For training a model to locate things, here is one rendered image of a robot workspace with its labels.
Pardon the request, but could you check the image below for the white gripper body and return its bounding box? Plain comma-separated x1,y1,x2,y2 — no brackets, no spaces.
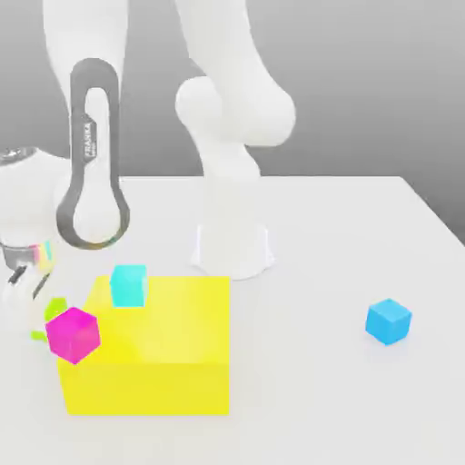
1,271,52,337

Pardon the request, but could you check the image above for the small green cube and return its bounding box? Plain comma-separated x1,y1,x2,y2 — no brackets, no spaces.
30,296,69,343

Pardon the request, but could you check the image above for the small magenta cube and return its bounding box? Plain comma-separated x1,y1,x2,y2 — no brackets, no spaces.
45,306,102,366

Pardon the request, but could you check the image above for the small cyan cube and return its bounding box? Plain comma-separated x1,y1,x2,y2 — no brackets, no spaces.
109,263,149,309

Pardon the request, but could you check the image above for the small blue cube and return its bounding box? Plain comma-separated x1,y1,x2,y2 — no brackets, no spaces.
364,297,413,347

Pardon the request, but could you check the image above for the large yellow box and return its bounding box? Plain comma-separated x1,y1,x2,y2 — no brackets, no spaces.
56,274,232,417

